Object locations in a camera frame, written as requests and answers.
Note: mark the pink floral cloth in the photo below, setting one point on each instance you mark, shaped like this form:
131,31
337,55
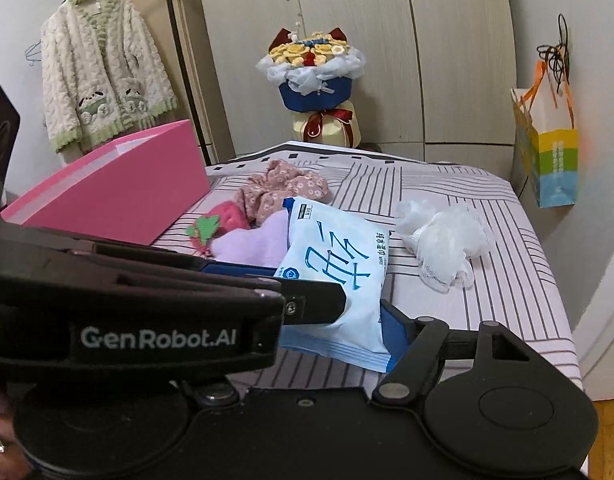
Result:
282,185

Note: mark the yellow flower bouquet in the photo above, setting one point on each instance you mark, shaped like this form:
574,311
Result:
312,90

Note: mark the cream fleece pajama jacket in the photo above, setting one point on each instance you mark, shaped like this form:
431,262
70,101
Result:
97,70

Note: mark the pink cardboard box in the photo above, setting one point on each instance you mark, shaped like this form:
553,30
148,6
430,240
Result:
112,195

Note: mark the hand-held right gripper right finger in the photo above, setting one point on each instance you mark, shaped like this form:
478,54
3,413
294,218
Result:
393,330

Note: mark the colourful paper gift bag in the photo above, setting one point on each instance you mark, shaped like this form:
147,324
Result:
557,170

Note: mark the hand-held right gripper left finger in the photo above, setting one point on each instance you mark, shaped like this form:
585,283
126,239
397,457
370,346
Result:
214,391

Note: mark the purple plush cloth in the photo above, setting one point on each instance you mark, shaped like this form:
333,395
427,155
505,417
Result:
252,245

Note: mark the beige wardrobe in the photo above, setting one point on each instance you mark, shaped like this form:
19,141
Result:
387,35

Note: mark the light wooden cabinet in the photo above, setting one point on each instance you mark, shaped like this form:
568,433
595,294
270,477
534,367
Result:
152,0

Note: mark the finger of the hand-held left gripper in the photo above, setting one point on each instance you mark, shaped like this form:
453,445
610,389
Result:
237,269
317,305

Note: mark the pink strawberry plush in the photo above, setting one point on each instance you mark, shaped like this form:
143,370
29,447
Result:
227,215

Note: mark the blue wet wipe packet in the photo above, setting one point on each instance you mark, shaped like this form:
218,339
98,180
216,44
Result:
332,255

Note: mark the striped bed sheet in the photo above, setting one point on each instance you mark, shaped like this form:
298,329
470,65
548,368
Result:
487,320

